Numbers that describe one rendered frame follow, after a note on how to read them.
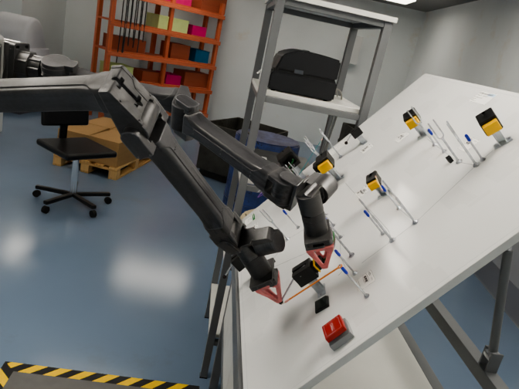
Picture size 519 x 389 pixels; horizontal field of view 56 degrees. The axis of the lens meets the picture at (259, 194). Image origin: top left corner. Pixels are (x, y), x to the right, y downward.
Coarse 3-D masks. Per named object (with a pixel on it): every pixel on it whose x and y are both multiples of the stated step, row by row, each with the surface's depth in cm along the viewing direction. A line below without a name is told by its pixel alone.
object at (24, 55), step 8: (16, 48) 139; (24, 48) 142; (8, 56) 138; (16, 56) 139; (24, 56) 139; (32, 56) 140; (40, 56) 141; (8, 64) 138; (16, 64) 138; (24, 64) 138; (32, 64) 139; (8, 72) 139; (16, 72) 139; (24, 72) 139; (32, 72) 140
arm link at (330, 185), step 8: (280, 176) 116; (288, 176) 117; (296, 176) 117; (312, 176) 122; (320, 176) 122; (328, 176) 121; (296, 184) 115; (304, 184) 120; (328, 184) 119; (336, 184) 122; (296, 192) 116; (328, 192) 119; (296, 200) 120; (288, 208) 119
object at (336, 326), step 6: (336, 318) 108; (324, 324) 109; (330, 324) 108; (336, 324) 106; (342, 324) 105; (324, 330) 108; (330, 330) 106; (336, 330) 105; (342, 330) 104; (324, 336) 106; (330, 336) 105; (336, 336) 105
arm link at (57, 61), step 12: (48, 60) 137; (60, 60) 138; (72, 60) 139; (48, 72) 136; (60, 72) 136; (72, 72) 137; (84, 72) 139; (144, 84) 141; (156, 96) 138; (168, 96) 138; (168, 108) 140; (180, 108) 132; (180, 120) 134
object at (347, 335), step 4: (344, 320) 109; (348, 324) 108; (348, 328) 106; (344, 332) 106; (348, 332) 105; (352, 332) 106; (340, 336) 106; (344, 336) 105; (348, 336) 105; (352, 336) 105; (332, 340) 106; (336, 340) 105; (340, 340) 105; (344, 340) 105; (348, 340) 105; (332, 344) 105; (336, 344) 105; (340, 344) 105; (332, 348) 105; (336, 348) 105
